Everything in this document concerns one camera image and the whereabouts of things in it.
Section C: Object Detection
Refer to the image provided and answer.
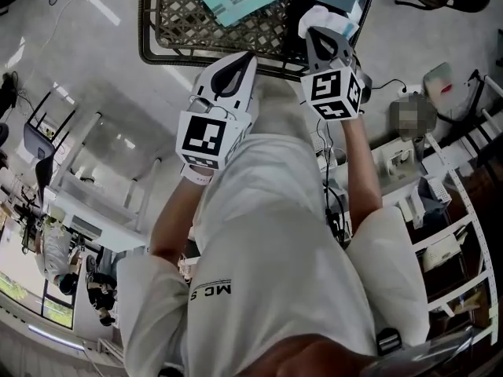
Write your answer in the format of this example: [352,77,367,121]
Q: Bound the dark wicker basket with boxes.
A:
[137,0,381,82]

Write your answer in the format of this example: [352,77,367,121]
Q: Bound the clear container with red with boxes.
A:
[422,61,469,108]

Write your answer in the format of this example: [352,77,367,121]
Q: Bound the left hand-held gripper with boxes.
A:
[175,51,259,172]

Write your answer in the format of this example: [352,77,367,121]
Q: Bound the person's white t-shirt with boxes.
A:
[116,131,431,377]

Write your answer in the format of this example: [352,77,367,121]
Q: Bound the black strap buckle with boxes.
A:
[375,327,404,357]

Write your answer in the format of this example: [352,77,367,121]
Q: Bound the person's beige trousers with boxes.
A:
[251,79,315,141]

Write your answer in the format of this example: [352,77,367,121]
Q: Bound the person's right forearm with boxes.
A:
[340,116,385,231]

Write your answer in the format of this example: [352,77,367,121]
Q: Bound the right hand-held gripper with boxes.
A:
[300,27,373,122]

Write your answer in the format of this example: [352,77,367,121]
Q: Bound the person's left forearm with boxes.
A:
[150,165,215,261]

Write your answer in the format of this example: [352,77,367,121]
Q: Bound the black cable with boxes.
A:
[316,118,353,251]

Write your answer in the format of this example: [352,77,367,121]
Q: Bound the black metal-frame chair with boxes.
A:
[22,90,79,196]

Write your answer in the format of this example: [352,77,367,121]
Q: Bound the white wristband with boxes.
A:
[180,164,215,186]

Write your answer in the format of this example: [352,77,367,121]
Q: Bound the white perforated shelving rack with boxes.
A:
[392,68,503,347]

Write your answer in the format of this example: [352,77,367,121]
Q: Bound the white desk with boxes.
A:
[42,108,163,251]

